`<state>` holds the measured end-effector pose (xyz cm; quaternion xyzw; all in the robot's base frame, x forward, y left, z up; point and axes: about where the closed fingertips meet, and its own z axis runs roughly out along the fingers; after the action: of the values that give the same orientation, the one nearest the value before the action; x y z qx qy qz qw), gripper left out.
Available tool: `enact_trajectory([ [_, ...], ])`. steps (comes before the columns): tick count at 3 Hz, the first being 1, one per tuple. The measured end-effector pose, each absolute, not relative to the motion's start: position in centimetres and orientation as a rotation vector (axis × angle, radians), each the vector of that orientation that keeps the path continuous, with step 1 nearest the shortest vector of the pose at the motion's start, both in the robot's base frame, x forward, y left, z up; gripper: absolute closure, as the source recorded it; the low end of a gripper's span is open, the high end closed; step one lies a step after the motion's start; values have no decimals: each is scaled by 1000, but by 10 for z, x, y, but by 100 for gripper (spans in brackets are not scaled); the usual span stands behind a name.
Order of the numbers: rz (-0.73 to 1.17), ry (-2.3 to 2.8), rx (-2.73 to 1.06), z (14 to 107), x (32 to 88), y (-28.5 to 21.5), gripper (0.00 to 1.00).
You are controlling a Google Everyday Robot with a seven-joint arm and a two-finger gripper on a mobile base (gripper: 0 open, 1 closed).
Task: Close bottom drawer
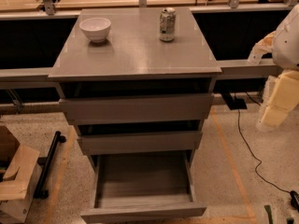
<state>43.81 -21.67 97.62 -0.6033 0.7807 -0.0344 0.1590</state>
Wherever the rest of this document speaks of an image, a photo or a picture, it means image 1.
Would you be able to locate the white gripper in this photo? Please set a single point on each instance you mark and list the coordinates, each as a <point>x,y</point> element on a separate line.
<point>288,46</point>

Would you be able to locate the grey bottom drawer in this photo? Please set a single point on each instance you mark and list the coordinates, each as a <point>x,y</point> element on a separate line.
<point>142,186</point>

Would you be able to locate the grey drawer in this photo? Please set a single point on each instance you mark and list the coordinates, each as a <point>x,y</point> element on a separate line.
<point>139,137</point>
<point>142,186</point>
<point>134,109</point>

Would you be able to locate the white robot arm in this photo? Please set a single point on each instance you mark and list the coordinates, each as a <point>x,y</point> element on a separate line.
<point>283,43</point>

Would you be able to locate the grey middle drawer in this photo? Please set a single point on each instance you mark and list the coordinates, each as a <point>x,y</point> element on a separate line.
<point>139,137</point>

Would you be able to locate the grey drawer cabinet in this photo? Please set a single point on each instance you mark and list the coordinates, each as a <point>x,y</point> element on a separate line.
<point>133,60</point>

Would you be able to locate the grey top drawer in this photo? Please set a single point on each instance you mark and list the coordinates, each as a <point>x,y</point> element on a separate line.
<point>134,109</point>

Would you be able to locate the black power box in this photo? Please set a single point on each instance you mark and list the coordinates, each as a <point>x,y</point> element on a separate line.
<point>233,102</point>

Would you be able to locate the clear pump bottle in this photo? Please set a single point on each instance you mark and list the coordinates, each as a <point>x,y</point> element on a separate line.
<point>256,54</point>

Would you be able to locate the crushed soda can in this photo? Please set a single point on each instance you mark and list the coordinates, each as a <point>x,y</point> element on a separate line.
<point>167,24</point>

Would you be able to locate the white ceramic bowl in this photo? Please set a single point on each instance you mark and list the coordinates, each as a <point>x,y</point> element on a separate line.
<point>95,29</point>

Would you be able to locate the black metal bar stand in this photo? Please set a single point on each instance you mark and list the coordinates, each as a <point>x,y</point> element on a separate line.
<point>45,163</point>

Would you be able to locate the brown cardboard box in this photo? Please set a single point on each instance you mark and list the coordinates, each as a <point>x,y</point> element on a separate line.
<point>19,180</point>

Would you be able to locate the grey metal rail shelf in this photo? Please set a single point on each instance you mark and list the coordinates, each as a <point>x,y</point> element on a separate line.
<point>28,78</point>

